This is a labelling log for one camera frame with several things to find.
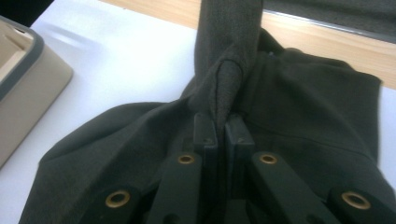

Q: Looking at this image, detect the beige basket with grey rim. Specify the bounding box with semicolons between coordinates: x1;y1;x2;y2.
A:
0;15;74;169

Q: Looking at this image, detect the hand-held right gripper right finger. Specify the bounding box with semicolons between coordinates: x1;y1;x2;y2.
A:
223;114;257;201

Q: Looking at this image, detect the dark pleated skirt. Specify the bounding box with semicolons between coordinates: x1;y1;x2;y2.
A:
18;0;396;224

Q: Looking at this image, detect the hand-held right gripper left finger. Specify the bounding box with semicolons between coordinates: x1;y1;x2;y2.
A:
193;112;219;201

